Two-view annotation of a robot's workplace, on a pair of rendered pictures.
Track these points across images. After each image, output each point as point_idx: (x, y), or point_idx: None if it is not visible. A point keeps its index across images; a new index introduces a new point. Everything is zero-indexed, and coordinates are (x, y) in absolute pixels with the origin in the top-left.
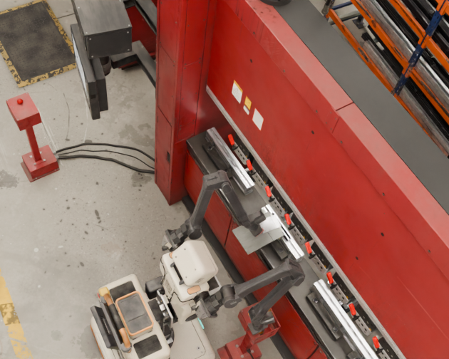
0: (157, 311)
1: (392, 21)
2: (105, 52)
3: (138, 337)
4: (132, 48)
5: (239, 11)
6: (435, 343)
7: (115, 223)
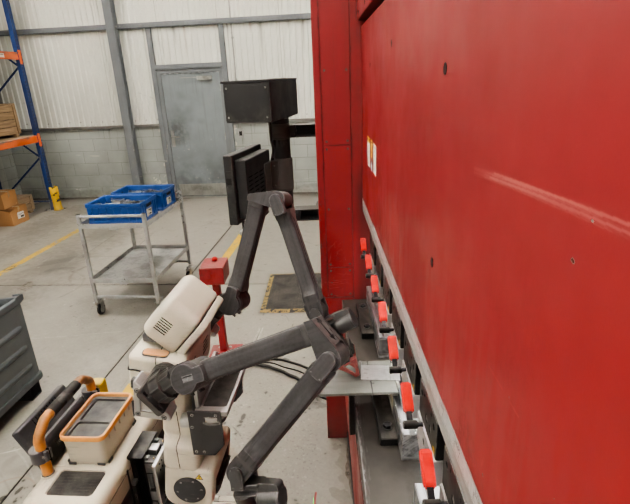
0: (141, 447)
1: None
2: (242, 114)
3: (79, 465)
4: (272, 116)
5: (361, 3)
6: (601, 373)
7: (253, 432)
